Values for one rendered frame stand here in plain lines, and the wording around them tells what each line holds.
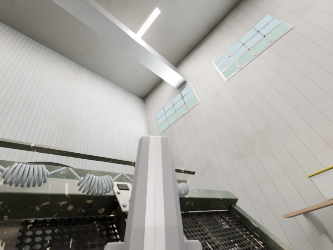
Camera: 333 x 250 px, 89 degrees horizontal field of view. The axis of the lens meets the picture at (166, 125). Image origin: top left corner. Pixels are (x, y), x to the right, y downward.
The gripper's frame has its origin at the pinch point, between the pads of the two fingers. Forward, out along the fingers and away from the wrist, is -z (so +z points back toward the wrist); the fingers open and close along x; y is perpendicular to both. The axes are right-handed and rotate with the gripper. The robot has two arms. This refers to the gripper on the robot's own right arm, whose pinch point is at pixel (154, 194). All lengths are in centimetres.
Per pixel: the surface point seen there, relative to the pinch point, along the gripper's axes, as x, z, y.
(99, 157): 20, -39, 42
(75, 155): 27, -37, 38
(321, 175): -180, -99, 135
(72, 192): 29, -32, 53
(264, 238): -70, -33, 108
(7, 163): 79, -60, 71
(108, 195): 18, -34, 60
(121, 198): 12, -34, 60
